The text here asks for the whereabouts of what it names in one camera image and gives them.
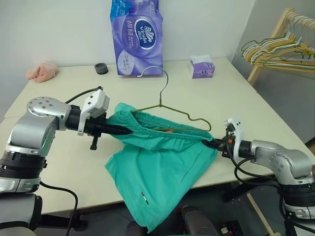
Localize wooden clothes rack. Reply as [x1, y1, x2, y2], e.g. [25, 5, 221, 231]
[247, 7, 315, 86]

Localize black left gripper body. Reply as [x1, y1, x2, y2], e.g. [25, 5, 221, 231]
[83, 113, 109, 150]

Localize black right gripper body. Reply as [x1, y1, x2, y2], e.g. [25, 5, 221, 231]
[218, 125, 236, 158]

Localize wooden stick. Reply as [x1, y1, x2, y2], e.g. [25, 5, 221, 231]
[247, 192, 274, 236]

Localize black left shoulder cable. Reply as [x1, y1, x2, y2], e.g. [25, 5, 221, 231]
[39, 181, 79, 236]

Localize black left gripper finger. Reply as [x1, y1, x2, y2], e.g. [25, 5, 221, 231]
[107, 130, 135, 136]
[105, 122, 131, 132]

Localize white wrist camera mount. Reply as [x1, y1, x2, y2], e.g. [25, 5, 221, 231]
[223, 117, 245, 158]
[78, 88, 111, 136]

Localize green shorts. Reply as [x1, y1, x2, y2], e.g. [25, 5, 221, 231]
[104, 102, 219, 234]

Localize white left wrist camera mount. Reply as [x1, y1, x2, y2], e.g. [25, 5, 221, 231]
[78, 88, 111, 136]

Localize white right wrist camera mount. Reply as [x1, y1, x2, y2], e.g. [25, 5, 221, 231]
[223, 117, 245, 158]

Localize olive wire hanger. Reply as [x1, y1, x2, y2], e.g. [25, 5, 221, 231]
[131, 66, 212, 132]

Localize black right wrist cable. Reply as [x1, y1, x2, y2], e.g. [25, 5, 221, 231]
[227, 140, 284, 190]

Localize pink cloth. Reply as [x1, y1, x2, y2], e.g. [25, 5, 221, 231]
[26, 61, 59, 83]

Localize dark rounded shape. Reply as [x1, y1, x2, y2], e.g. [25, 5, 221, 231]
[180, 205, 218, 236]

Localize small purple tissue pack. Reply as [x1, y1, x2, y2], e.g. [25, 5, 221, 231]
[189, 54, 215, 79]

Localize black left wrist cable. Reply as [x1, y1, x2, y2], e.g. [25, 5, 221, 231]
[64, 86, 103, 104]

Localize black round cap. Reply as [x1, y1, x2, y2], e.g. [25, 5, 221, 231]
[94, 62, 109, 75]

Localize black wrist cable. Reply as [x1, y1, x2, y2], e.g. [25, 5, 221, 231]
[227, 140, 284, 190]
[64, 86, 103, 104]

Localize purple toilet paper pack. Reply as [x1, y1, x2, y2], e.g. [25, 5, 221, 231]
[109, 0, 165, 77]

